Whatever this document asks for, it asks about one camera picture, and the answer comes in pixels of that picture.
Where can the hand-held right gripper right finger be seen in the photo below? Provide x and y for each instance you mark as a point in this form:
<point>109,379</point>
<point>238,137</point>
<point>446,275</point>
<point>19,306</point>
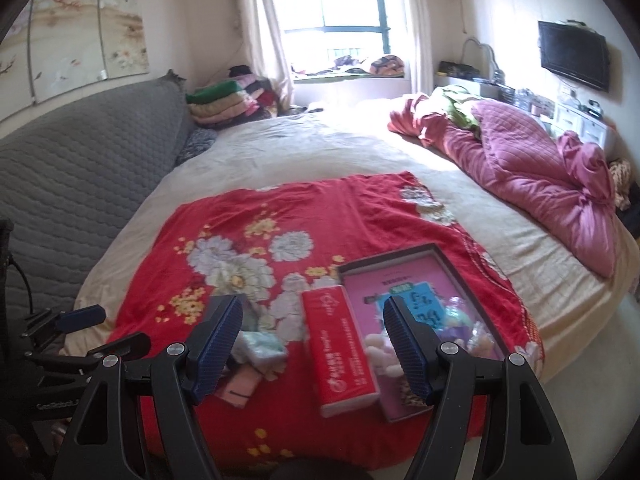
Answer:
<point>407,355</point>

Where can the green mesh bag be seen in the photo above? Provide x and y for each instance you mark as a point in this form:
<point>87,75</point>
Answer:
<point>462,321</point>

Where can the patterned folded cloth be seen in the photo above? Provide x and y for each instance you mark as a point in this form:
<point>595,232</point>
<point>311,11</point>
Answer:
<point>387,65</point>

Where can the stack of folded clothes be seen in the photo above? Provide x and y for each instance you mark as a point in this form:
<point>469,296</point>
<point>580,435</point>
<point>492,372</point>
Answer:
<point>225,100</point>

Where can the floral wall painting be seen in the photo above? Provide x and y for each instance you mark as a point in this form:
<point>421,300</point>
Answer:
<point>75,35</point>

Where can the black box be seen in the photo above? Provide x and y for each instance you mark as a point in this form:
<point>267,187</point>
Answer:
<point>456,70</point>

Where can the heart shaped mirror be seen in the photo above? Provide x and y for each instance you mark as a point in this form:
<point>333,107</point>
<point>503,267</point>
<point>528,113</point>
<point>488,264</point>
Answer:
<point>487,50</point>

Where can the red floral blanket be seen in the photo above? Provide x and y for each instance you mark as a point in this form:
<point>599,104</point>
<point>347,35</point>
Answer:
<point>350,210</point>

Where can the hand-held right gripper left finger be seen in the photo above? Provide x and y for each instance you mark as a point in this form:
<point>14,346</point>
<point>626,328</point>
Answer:
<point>215,355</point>

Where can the cream bed sheet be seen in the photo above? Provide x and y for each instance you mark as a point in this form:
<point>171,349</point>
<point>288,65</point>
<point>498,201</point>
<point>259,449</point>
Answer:
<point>325,145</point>

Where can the white drawer cabinet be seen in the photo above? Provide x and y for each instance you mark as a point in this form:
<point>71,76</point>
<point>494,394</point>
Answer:
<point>580,122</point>

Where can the white curtain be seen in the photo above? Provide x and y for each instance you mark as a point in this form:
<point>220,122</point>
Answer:
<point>262,35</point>
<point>417,30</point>

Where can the grey quilted headboard cover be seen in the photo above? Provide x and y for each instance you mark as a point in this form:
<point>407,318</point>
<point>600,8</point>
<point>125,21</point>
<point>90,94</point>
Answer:
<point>85,160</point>

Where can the green cloth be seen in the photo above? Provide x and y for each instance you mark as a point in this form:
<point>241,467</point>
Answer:
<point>457,105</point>

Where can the dark patterned pillow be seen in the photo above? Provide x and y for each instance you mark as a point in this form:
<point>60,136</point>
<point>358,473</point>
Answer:
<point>196,145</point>

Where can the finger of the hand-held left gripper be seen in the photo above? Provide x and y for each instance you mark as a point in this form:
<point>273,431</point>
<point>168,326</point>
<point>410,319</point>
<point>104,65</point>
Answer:
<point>82,316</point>
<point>130,345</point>

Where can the yellow knitted cloth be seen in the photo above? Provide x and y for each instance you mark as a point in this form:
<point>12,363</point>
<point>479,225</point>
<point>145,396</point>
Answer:
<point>620,180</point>

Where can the pink quilt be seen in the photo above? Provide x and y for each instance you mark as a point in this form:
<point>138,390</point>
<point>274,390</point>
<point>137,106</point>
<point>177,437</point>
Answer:
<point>525,175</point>

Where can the window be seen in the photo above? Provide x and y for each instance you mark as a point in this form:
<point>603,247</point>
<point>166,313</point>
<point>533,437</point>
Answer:
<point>340,5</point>

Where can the pink flat packet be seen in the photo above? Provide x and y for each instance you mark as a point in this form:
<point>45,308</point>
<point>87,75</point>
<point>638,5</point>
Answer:
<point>240,387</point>

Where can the black flat television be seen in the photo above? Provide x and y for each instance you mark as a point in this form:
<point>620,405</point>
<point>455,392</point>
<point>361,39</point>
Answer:
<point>572,55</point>

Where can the green printed tissue packet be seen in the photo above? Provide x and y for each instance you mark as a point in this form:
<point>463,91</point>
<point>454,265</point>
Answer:
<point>262,355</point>

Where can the red tissue pack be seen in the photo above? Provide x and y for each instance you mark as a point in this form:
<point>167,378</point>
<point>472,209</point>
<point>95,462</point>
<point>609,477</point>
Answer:
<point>340,350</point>

